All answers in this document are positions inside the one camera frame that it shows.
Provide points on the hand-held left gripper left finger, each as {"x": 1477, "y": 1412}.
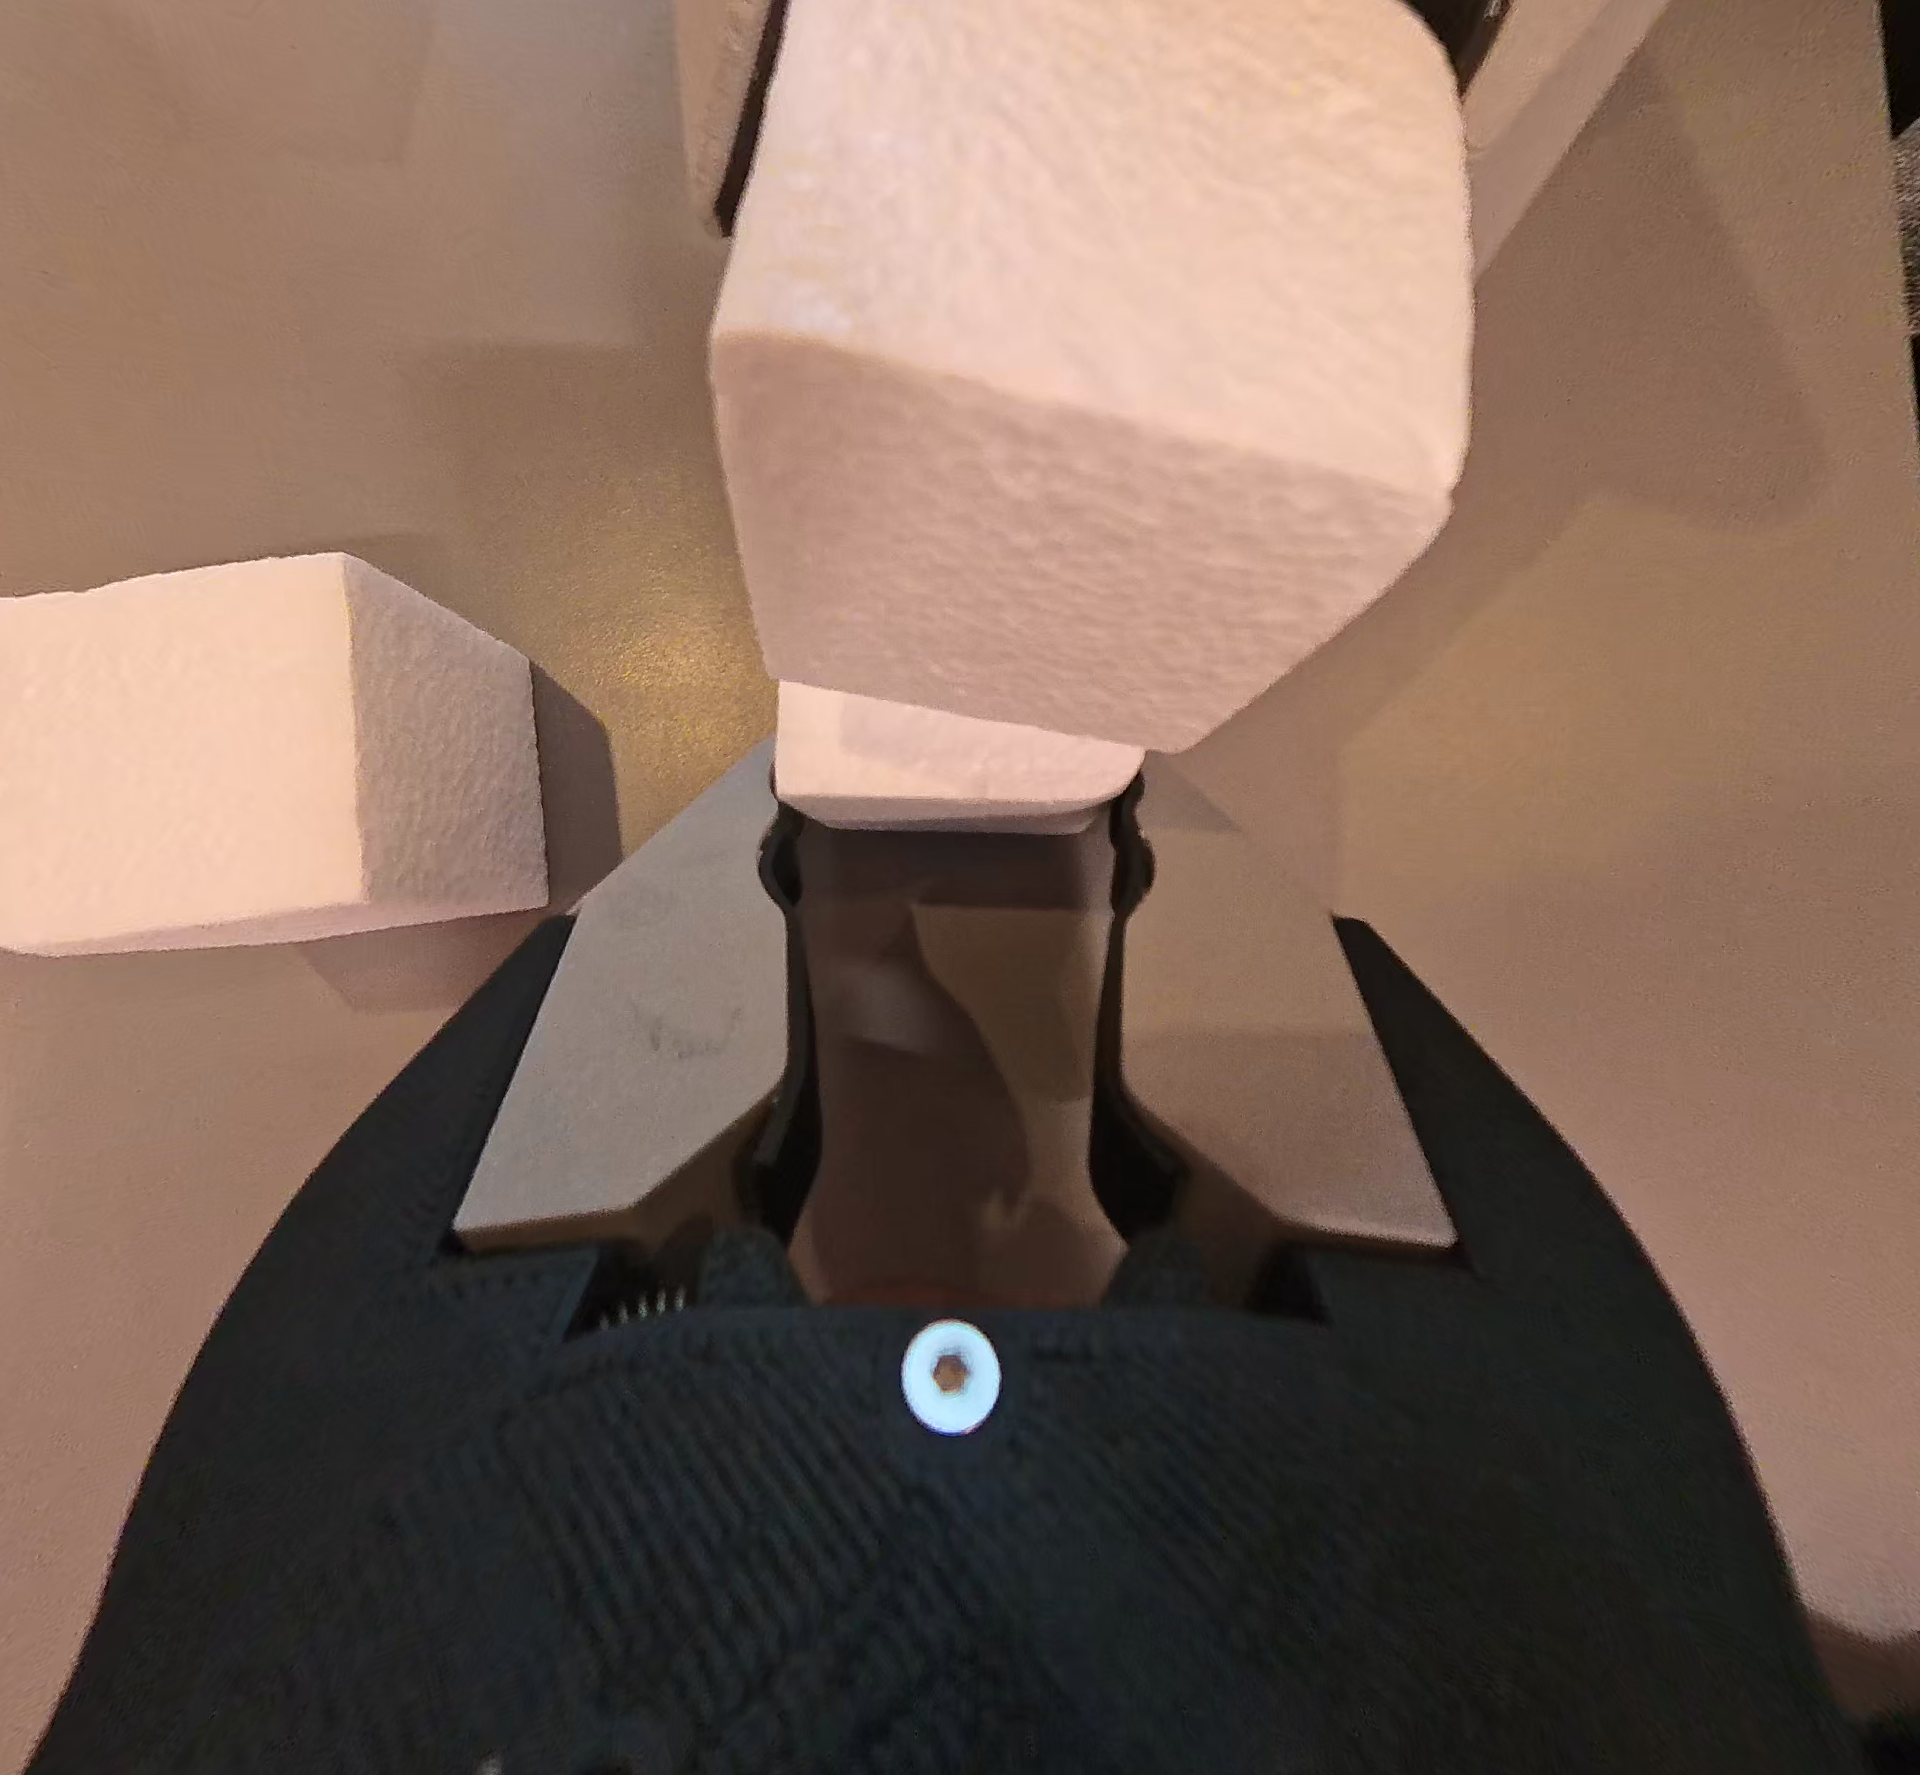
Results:
{"x": 630, "y": 1040}

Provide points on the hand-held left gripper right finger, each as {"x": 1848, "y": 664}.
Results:
{"x": 1275, "y": 1055}

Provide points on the white hard foam cube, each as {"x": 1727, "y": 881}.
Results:
{"x": 225, "y": 756}
{"x": 1080, "y": 306}
{"x": 931, "y": 769}

